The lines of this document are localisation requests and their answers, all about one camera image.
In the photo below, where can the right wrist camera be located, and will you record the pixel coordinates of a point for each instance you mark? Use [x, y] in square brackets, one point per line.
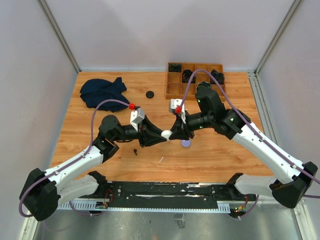
[176, 106]

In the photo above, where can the rolled dark tie back-left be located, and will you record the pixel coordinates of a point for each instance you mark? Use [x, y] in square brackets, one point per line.
[174, 67]

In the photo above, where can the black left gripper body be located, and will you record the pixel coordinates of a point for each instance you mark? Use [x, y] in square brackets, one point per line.
[142, 133]

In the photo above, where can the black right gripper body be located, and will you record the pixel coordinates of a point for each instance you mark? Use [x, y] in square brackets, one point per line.
[187, 124]

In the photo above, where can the aluminium frame rail left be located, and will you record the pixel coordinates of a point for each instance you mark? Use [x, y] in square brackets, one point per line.
[58, 33]

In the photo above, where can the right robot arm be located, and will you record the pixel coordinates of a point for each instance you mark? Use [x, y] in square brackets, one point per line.
[291, 177]

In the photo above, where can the aluminium frame rail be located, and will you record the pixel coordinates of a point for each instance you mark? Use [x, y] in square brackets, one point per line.
[255, 79]
[58, 33]

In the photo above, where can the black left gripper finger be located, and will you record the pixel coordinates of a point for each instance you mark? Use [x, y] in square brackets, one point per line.
[153, 128]
[151, 140]

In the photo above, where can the rolled blue yellow tie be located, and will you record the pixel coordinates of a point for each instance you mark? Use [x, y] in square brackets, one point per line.
[203, 85]

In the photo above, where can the rolled dark tie right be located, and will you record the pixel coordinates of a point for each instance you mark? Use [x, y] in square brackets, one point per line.
[219, 76]

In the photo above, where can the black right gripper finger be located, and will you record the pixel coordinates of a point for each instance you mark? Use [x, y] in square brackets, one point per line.
[177, 127]
[179, 135]

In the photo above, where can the black round charging case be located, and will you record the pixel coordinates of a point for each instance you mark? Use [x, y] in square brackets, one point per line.
[149, 94]

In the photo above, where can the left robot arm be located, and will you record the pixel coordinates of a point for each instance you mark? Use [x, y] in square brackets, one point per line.
[45, 191]

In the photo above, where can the white round charging case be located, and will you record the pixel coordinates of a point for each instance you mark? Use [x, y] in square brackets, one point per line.
[166, 134]

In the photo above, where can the purple round charging case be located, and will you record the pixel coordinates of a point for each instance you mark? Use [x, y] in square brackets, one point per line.
[185, 143]

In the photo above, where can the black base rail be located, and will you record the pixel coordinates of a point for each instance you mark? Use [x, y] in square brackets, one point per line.
[169, 195]

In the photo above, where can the aluminium frame rail right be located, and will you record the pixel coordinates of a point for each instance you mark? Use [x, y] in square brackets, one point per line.
[255, 79]

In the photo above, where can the dark blue cloth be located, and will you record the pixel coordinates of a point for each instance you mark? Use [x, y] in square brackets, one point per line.
[96, 90]

